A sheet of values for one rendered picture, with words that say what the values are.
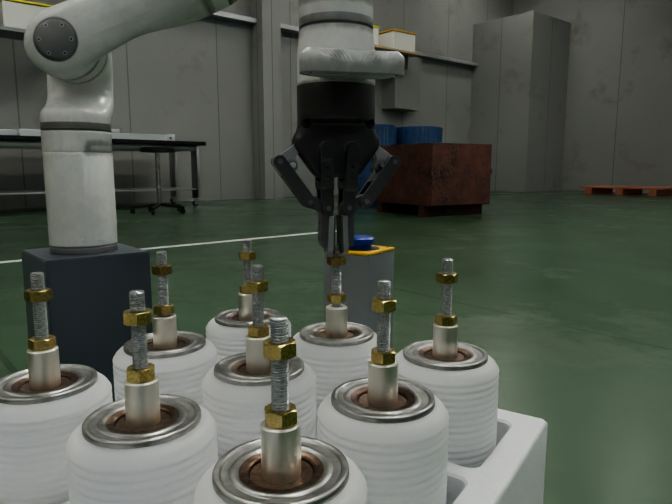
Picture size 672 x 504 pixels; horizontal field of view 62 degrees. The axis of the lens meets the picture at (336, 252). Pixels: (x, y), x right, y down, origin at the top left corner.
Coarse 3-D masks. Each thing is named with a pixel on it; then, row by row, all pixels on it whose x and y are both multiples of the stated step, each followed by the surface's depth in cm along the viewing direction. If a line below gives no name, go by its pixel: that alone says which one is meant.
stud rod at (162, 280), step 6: (156, 252) 52; (162, 252) 52; (156, 258) 52; (162, 258) 52; (162, 264) 52; (162, 276) 52; (162, 282) 52; (162, 288) 52; (162, 294) 53; (168, 294) 53; (162, 300) 53; (168, 300) 53
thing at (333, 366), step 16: (304, 352) 54; (320, 352) 53; (336, 352) 53; (352, 352) 53; (368, 352) 54; (320, 368) 53; (336, 368) 53; (352, 368) 53; (320, 384) 53; (336, 384) 53; (320, 400) 54
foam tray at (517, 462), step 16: (512, 416) 55; (528, 416) 55; (512, 432) 51; (528, 432) 51; (544, 432) 53; (496, 448) 48; (512, 448) 48; (528, 448) 49; (544, 448) 53; (448, 464) 46; (496, 464) 46; (512, 464) 46; (528, 464) 48; (544, 464) 54; (448, 480) 45; (464, 480) 44; (480, 480) 43; (496, 480) 43; (512, 480) 44; (528, 480) 49; (448, 496) 45; (464, 496) 41; (480, 496) 41; (496, 496) 41; (512, 496) 44; (528, 496) 49
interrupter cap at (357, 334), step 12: (312, 324) 60; (324, 324) 60; (348, 324) 60; (360, 324) 60; (300, 336) 56; (312, 336) 56; (324, 336) 57; (348, 336) 57; (360, 336) 56; (372, 336) 56
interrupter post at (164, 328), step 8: (152, 320) 53; (160, 320) 52; (168, 320) 53; (160, 328) 52; (168, 328) 53; (176, 328) 54; (160, 336) 53; (168, 336) 53; (176, 336) 54; (160, 344) 53; (168, 344) 53; (176, 344) 54
